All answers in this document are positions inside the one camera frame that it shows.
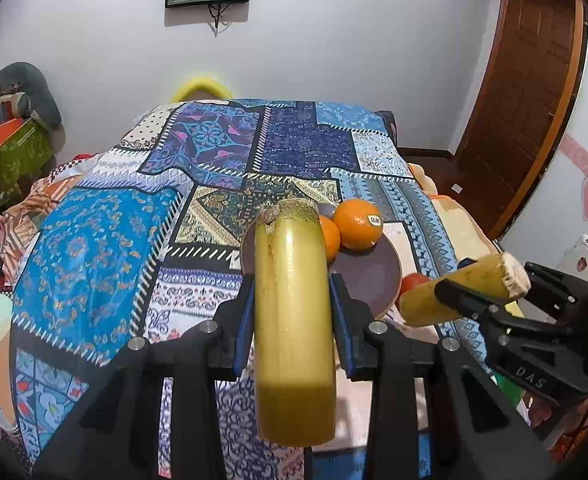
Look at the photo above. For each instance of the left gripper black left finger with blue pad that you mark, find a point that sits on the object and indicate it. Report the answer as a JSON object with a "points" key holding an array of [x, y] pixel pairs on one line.
{"points": [[113, 432]]}

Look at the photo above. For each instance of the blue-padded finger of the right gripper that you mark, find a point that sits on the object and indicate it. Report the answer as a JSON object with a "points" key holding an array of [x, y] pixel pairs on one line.
{"points": [[465, 262]]}

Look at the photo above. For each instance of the yellow sugarcane piece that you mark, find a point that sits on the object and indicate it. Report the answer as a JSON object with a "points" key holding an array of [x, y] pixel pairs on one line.
{"points": [[294, 365], [500, 278]]}

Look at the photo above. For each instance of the large orange with sticker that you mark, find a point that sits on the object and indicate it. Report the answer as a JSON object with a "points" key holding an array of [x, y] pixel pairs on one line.
{"points": [[360, 224]]}

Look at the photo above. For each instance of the red tomato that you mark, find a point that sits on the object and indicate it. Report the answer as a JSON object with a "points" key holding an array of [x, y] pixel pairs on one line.
{"points": [[412, 281]]}

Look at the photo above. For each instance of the dark purple round plate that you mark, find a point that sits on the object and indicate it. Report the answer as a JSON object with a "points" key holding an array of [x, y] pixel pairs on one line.
{"points": [[369, 272]]}

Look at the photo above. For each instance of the white wardrobe door with hearts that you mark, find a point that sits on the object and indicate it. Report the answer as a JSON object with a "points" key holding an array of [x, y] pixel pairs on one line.
{"points": [[557, 213]]}

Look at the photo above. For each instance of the dark backpack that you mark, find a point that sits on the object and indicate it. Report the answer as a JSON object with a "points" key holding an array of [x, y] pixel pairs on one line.
{"points": [[390, 124]]}

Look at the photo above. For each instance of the brown wooden door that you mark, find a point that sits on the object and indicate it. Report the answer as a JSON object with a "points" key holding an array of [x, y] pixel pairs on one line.
{"points": [[526, 97]]}

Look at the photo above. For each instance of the blue patchwork bedspread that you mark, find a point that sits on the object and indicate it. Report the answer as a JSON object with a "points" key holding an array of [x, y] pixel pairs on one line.
{"points": [[145, 239]]}

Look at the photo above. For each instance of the orange striped blanket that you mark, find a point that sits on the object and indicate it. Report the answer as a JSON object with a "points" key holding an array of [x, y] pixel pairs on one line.
{"points": [[22, 221]]}

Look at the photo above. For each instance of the green storage box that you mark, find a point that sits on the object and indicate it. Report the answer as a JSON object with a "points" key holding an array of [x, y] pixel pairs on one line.
{"points": [[25, 157]]}

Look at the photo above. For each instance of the yellow curved headboard pad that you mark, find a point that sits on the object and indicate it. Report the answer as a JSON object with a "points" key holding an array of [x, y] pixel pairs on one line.
{"points": [[201, 87]]}

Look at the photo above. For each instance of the grey plush pillow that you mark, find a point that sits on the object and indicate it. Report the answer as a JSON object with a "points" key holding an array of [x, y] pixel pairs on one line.
{"points": [[23, 77]]}

